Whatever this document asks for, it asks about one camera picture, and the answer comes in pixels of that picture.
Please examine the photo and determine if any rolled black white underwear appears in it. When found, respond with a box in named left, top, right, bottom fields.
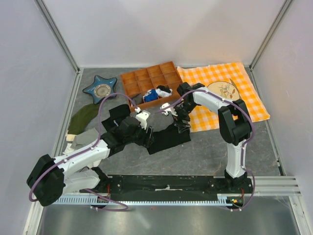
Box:
left=156, top=85, right=173, bottom=98

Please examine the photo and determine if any olive green underwear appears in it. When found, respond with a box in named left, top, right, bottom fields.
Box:
left=66, top=104, right=100, bottom=142

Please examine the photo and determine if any black underwear with logo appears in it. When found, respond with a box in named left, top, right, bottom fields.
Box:
left=101, top=104, right=131, bottom=139

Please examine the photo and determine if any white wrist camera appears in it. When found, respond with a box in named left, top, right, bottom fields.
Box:
left=160, top=103, right=178, bottom=117
left=135, top=107, right=150, bottom=130

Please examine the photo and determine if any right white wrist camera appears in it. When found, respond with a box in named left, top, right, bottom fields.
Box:
left=160, top=103, right=178, bottom=117

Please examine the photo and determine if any left aluminium frame post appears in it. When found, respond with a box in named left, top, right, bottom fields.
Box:
left=34, top=0, right=80, bottom=74

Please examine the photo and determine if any grey underwear on table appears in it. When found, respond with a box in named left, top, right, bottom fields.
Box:
left=71, top=128, right=99, bottom=150

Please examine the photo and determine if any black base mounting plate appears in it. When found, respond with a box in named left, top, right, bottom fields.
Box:
left=92, top=175, right=253, bottom=202

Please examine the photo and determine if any aluminium frame post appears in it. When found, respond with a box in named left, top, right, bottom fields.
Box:
left=249, top=0, right=294, bottom=72
left=34, top=0, right=80, bottom=74

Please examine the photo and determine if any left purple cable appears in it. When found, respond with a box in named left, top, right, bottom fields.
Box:
left=28, top=93, right=141, bottom=212

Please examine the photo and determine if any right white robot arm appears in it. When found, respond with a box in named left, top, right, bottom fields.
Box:
left=173, top=82, right=252, bottom=193

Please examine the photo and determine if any grey slotted cable duct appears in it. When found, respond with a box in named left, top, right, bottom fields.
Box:
left=53, top=194, right=233, bottom=206

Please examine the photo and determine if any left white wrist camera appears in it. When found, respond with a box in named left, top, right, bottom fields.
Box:
left=135, top=107, right=150, bottom=130

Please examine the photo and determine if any blue star-shaped dish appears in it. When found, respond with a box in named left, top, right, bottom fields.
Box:
left=83, top=75, right=117, bottom=104

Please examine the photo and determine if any purple cable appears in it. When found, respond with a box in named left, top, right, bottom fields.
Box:
left=28, top=93, right=141, bottom=212
left=155, top=89, right=256, bottom=212

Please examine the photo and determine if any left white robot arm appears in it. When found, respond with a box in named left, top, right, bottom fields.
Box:
left=26, top=116, right=153, bottom=207

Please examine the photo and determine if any orange checkered tablecloth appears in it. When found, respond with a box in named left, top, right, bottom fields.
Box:
left=177, top=62, right=270, bottom=132

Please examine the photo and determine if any rolled grey underwear in tray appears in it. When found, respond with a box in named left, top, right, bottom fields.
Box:
left=132, top=94, right=144, bottom=105

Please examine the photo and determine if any white cloth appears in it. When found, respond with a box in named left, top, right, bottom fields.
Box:
left=63, top=143, right=75, bottom=155

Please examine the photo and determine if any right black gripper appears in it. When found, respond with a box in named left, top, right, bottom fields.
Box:
left=169, top=101, right=198, bottom=133

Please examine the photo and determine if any rolled blue underwear in tray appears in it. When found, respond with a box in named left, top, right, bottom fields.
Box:
left=143, top=89, right=158, bottom=103

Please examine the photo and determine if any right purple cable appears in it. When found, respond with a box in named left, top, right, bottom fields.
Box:
left=155, top=89, right=256, bottom=212

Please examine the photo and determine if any beige decorated plate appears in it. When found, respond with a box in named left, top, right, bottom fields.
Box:
left=207, top=81, right=241, bottom=100

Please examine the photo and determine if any right aluminium frame post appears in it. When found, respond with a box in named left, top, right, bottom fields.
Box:
left=249, top=0, right=294, bottom=72

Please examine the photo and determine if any orange compartment organizer tray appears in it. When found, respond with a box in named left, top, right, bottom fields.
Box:
left=120, top=61, right=182, bottom=110

